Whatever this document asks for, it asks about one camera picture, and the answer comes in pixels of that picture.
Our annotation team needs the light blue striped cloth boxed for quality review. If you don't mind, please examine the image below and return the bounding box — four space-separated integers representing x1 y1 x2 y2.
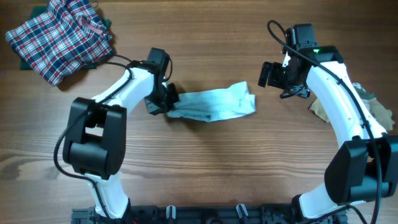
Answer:
167 82 256 122

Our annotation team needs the beige white crumpled garment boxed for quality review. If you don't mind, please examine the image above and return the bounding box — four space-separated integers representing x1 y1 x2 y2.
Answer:
309 83 395 131

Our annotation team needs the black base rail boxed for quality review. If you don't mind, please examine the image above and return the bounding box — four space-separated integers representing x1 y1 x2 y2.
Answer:
70 203 348 224

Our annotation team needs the dark green folded cloth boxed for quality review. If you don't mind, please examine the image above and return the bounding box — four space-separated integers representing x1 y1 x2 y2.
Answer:
20 6 111 70

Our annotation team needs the plaid red blue cloth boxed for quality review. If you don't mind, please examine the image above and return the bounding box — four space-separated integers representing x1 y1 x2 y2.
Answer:
6 0 113 86

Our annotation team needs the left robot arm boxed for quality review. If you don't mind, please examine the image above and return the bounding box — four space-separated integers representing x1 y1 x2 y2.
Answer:
53 57 178 223

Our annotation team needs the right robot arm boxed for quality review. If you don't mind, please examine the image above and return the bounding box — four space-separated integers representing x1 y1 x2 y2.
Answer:
258 46 397 223

